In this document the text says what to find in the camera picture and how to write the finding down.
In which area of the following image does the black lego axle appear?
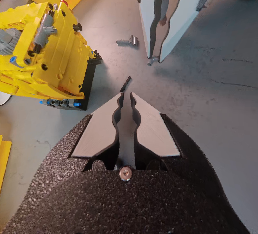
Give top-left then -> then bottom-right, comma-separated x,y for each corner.
119,76 -> 132,93

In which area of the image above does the person's right hand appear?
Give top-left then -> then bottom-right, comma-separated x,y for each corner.
158,13 -> 168,26

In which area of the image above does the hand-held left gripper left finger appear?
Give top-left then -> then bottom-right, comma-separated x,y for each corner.
69,92 -> 124,171

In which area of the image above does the grey curved lego connector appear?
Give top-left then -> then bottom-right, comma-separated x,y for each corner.
147,56 -> 160,66

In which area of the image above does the yellow lego robot model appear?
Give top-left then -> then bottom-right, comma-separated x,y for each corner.
0,0 -> 103,111

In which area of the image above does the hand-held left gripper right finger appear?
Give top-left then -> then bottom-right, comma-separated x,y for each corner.
130,92 -> 181,170

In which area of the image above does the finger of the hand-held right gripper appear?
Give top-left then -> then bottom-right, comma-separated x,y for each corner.
139,0 -> 165,59
159,0 -> 208,63

